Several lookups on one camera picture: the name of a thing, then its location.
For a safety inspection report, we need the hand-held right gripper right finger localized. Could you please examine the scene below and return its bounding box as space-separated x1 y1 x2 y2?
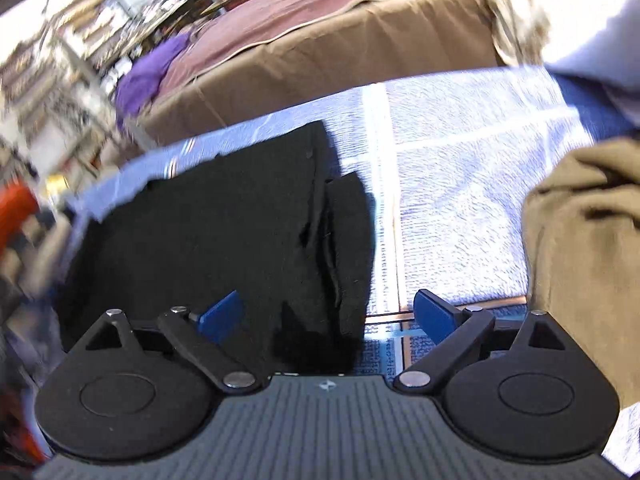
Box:
394 288 569 394

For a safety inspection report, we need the purple cloth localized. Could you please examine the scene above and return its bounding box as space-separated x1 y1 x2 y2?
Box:
114 35 194 122

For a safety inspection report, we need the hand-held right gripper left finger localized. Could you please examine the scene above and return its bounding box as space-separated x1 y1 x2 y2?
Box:
85 289 262 392

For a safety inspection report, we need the blue patterned blanket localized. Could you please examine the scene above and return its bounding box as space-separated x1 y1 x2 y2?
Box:
62 66 640 476

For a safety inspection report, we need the shelving unit with goods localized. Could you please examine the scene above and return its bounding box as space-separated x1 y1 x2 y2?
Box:
0 0 202 171

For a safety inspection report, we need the white cloth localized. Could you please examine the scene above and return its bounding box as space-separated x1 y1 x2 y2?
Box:
520 0 640 127

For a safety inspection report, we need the black garment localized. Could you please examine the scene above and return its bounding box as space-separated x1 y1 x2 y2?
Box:
60 120 377 377

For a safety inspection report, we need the beige fluffy cloth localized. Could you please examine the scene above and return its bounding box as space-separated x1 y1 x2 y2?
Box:
470 0 552 69

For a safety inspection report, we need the olive brown garment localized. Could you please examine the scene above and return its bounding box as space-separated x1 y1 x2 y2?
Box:
520 137 640 412

